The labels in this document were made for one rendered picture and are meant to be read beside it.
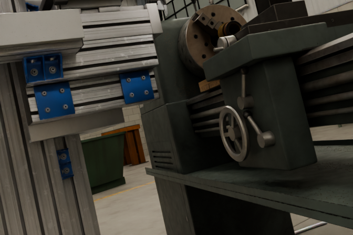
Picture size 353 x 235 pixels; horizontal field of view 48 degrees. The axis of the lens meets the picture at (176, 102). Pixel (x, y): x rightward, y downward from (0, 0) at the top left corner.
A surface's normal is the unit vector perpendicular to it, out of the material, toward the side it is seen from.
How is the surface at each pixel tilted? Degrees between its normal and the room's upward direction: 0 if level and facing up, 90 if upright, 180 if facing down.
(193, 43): 90
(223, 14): 90
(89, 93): 90
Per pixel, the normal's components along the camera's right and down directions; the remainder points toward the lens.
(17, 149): 0.43, -0.14
